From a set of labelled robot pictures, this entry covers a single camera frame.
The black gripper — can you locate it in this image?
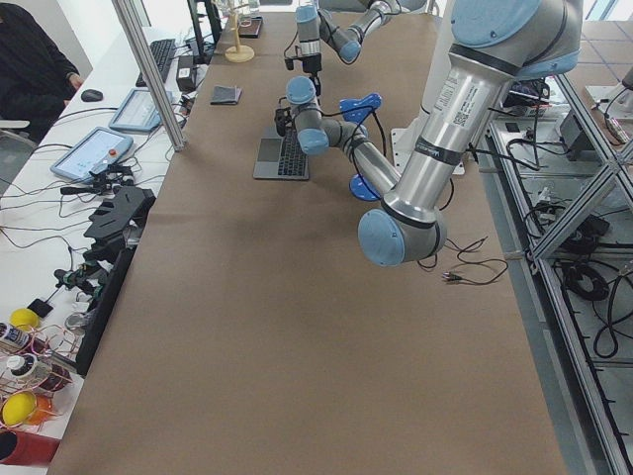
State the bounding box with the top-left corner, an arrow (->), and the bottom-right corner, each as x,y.
274,107 -> 296,138
285,54 -> 322,95

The grey laptop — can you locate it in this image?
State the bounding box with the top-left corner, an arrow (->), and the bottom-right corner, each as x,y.
253,127 -> 310,181

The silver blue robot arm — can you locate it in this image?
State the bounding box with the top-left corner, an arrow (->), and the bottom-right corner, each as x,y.
286,1 -> 583,266
283,0 -> 427,96

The blue desk lamp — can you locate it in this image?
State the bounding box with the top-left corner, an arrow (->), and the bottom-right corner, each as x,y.
339,93 -> 382,202

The grey felt pouch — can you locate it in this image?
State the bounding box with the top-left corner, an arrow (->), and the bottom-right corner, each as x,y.
210,85 -> 242,105

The wooden stand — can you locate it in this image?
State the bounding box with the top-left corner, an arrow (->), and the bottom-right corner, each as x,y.
225,1 -> 255,63

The dark brown tray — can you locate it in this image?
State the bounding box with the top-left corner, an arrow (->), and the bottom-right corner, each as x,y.
238,17 -> 263,39

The black power adapter box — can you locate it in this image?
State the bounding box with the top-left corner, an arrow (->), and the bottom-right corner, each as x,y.
176,55 -> 197,92

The black keyboard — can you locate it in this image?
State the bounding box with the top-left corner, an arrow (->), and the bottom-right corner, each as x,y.
149,39 -> 176,82

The far teach pendant tablet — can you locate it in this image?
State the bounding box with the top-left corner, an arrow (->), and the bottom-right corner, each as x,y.
109,88 -> 161,134

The teach pendant tablet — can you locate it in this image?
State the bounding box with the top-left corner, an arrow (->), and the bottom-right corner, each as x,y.
49,127 -> 134,182
109,88 -> 161,134

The near teach pendant tablet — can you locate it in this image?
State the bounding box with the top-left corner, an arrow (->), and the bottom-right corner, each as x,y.
49,127 -> 134,182

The black computer mouse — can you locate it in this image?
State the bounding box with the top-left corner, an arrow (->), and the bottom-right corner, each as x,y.
80,89 -> 104,103

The black plastic rack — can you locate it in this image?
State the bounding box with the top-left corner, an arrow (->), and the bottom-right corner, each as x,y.
74,186 -> 156,377

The person in black clothes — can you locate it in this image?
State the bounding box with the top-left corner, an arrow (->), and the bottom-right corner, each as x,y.
1,3 -> 83,142

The yellow ball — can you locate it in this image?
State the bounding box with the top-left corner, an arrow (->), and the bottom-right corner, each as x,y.
9,308 -> 41,332

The yellow lemon toy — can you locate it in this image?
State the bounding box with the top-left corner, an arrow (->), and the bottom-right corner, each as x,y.
1,392 -> 37,427

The red cylinder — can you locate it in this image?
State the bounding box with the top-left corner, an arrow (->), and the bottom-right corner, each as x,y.
1,430 -> 60,467

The aluminium frame post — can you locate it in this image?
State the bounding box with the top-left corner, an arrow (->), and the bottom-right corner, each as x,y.
112,0 -> 185,152

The black lamp power cable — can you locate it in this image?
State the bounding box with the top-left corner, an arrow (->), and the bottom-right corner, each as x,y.
417,236 -> 509,287

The aluminium frame rail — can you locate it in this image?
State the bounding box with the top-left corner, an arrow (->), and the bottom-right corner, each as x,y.
487,73 -> 633,475

